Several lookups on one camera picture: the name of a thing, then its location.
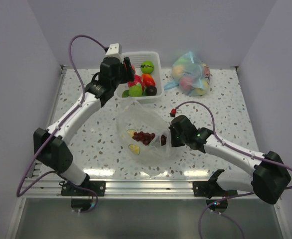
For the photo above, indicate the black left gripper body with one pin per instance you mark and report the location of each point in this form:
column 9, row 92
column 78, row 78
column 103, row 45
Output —
column 120, row 78

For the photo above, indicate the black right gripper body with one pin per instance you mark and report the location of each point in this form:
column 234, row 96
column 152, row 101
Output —
column 177, row 140

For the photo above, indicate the pink dragon fruit toy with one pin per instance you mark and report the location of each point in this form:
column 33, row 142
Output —
column 137, row 81

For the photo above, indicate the green round fruit toy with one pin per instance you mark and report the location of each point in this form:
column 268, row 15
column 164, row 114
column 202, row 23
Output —
column 135, row 91

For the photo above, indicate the red apple slice toy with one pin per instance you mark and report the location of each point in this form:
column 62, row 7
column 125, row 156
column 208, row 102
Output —
column 148, row 80

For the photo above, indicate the green striped watermelon toy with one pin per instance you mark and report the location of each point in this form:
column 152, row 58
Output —
column 146, row 67

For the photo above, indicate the dark purple mangosteen toy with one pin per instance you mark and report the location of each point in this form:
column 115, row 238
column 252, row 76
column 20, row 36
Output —
column 151, row 91

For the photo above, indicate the red grape bunch toy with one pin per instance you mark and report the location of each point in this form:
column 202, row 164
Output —
column 146, row 138

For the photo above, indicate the clear plastic fruit bag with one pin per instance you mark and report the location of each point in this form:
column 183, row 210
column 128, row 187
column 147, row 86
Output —
column 133, row 115

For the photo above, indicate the yellow green mango toy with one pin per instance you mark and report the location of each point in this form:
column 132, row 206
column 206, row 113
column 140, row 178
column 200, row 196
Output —
column 125, row 94

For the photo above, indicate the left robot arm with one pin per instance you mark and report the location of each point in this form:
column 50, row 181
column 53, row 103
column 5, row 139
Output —
column 51, row 144

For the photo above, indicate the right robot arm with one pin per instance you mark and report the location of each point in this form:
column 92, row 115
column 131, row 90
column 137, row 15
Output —
column 267, row 176

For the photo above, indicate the blue plastic fruit bag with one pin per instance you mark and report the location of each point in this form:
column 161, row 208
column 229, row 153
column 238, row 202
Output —
column 191, row 75

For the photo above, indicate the lemon slice toy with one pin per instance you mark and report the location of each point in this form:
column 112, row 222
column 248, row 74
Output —
column 135, row 149

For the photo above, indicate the lime slice toy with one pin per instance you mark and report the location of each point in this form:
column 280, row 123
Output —
column 131, row 132

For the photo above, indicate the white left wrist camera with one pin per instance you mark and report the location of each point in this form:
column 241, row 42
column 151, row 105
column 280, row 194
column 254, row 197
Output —
column 114, row 50

